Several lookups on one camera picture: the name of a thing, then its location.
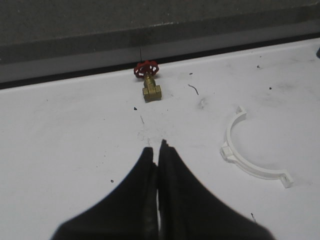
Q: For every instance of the black cylindrical capacitor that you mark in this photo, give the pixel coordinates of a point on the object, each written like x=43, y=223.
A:
x=318, y=53

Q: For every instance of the white half-ring pipe clamp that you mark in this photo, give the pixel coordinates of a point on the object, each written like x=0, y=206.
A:
x=231, y=155

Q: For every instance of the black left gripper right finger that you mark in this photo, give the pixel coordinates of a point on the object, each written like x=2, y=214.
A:
x=189, y=211

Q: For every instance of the brass valve red handwheel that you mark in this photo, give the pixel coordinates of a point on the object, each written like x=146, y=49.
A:
x=147, y=70

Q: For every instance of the grey stone ledge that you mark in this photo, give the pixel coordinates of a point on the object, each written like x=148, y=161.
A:
x=49, y=60

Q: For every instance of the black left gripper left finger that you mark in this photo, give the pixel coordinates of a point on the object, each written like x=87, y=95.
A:
x=129, y=212

